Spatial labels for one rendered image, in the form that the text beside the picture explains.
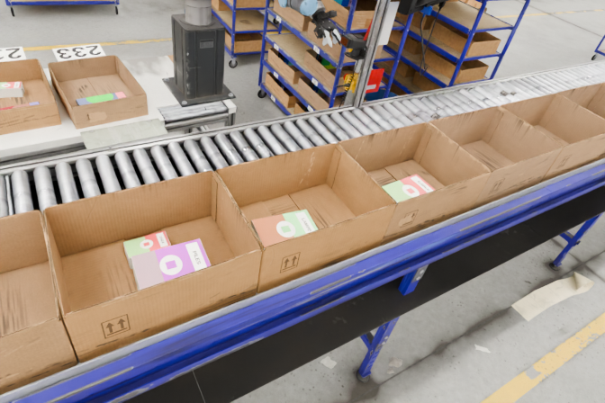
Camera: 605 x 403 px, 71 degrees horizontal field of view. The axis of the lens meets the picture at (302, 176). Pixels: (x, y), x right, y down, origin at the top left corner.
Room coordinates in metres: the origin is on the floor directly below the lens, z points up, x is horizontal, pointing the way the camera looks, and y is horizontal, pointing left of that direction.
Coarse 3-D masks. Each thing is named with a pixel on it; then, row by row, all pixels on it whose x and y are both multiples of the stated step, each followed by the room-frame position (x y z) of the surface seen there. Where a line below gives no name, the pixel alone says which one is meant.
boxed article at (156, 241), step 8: (160, 232) 0.69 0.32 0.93; (136, 240) 0.65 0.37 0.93; (144, 240) 0.66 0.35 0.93; (152, 240) 0.66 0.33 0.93; (160, 240) 0.67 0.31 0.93; (168, 240) 0.67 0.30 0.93; (128, 248) 0.63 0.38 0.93; (136, 248) 0.63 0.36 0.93; (144, 248) 0.64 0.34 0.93; (152, 248) 0.64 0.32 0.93; (128, 256) 0.60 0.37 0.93
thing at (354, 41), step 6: (342, 36) 1.87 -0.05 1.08; (348, 36) 1.87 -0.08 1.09; (354, 36) 1.88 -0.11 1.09; (360, 36) 1.90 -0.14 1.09; (342, 42) 1.86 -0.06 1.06; (348, 42) 1.84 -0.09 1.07; (354, 42) 1.85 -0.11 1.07; (360, 42) 1.87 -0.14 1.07; (348, 48) 1.84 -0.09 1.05; (354, 48) 1.86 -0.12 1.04; (360, 48) 1.88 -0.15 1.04; (348, 54) 1.89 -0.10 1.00; (354, 54) 1.88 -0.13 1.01
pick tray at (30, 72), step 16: (0, 64) 1.47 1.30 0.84; (16, 64) 1.51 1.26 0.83; (32, 64) 1.55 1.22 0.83; (0, 80) 1.46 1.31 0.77; (16, 80) 1.50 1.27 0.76; (32, 80) 1.53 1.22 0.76; (32, 96) 1.41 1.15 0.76; (48, 96) 1.43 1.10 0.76; (0, 112) 1.16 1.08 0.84; (16, 112) 1.19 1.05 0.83; (32, 112) 1.22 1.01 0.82; (48, 112) 1.25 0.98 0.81; (0, 128) 1.15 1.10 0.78; (16, 128) 1.18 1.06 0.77; (32, 128) 1.21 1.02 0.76
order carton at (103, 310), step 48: (144, 192) 0.73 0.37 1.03; (192, 192) 0.80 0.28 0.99; (48, 240) 0.52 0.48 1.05; (96, 240) 0.65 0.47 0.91; (240, 240) 0.68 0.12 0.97; (96, 288) 0.53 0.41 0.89; (144, 288) 0.45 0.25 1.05; (192, 288) 0.51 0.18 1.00; (240, 288) 0.58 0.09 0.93; (96, 336) 0.39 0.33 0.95; (144, 336) 0.44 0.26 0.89
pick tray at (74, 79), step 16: (48, 64) 1.53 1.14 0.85; (64, 64) 1.58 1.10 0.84; (80, 64) 1.62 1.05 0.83; (96, 64) 1.67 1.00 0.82; (112, 64) 1.71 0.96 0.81; (64, 80) 1.57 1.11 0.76; (80, 80) 1.60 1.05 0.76; (96, 80) 1.63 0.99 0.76; (112, 80) 1.65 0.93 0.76; (128, 80) 1.62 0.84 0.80; (64, 96) 1.33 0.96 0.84; (80, 96) 1.48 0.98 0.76; (128, 96) 1.55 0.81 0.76; (144, 96) 1.45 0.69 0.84; (80, 112) 1.28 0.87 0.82; (96, 112) 1.32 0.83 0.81; (112, 112) 1.36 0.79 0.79; (128, 112) 1.40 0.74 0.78; (144, 112) 1.44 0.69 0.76; (80, 128) 1.27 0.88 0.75
